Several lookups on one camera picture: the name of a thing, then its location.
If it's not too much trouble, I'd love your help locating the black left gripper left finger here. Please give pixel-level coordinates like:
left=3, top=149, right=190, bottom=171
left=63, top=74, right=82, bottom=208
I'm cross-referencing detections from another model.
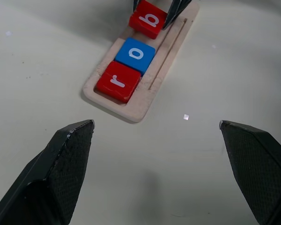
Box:
left=0, top=120, right=96, bottom=225

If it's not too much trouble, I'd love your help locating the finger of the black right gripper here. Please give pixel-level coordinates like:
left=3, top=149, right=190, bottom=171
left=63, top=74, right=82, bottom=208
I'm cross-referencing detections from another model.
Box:
left=162, top=0, right=193, bottom=30
left=133, top=0, right=144, bottom=12

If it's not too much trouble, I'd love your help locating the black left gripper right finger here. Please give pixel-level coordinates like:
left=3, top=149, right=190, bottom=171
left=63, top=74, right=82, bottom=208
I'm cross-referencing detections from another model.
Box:
left=219, top=120, right=281, bottom=225

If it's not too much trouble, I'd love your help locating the red letter block b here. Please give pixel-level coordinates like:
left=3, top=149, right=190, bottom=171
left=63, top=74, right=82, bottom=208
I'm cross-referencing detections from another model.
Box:
left=128, top=0, right=168, bottom=40

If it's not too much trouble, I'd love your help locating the blue letter block o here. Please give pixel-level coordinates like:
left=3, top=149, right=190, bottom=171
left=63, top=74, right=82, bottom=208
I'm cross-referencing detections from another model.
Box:
left=114, top=37, right=156, bottom=76

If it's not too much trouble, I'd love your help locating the red letter block r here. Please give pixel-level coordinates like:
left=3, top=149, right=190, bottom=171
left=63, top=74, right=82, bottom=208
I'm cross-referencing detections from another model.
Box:
left=96, top=61, right=141, bottom=104

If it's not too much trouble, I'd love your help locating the wooden letter tray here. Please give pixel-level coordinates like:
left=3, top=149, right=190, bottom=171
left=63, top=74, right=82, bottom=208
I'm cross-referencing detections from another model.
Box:
left=82, top=1, right=200, bottom=123

